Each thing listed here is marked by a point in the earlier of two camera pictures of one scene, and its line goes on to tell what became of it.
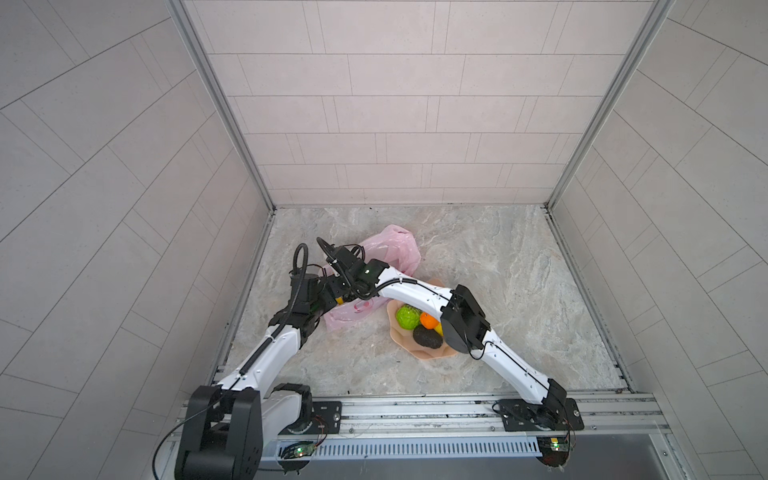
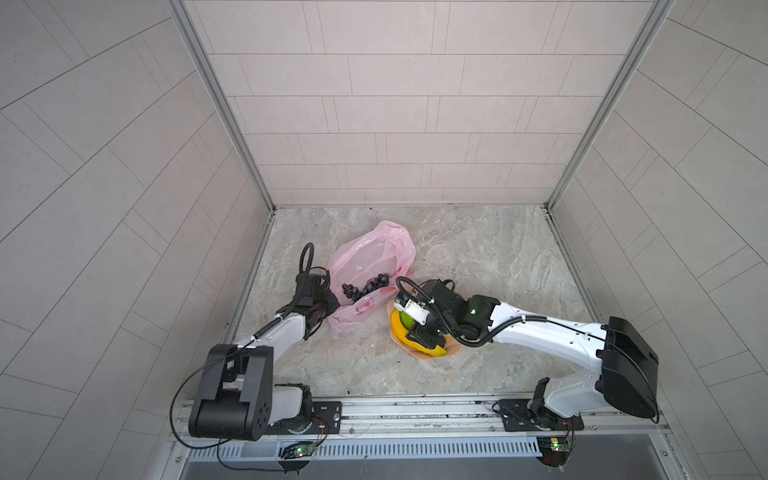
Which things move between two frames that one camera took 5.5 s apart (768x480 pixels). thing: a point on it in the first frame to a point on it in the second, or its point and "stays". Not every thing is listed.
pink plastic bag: x=394 y=246 stays
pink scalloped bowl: x=425 y=341 stays
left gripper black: x=329 y=301 stays
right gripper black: x=334 y=278 to x=417 y=334
